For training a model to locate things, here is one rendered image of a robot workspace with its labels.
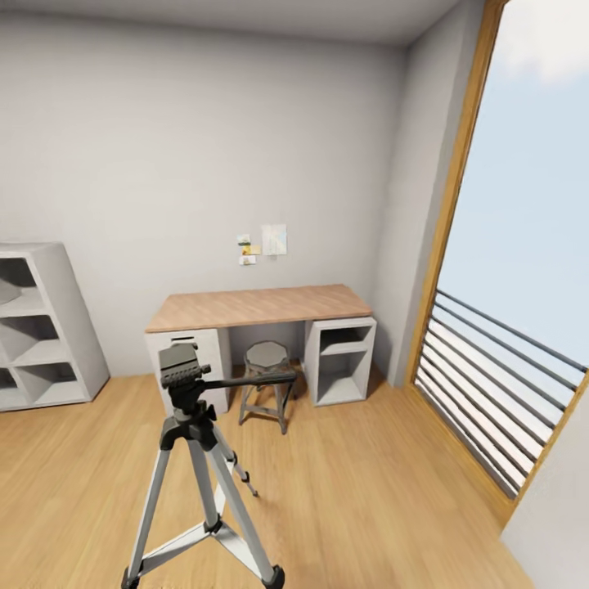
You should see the camera tripod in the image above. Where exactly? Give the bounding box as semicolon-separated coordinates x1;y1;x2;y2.
121;343;297;589

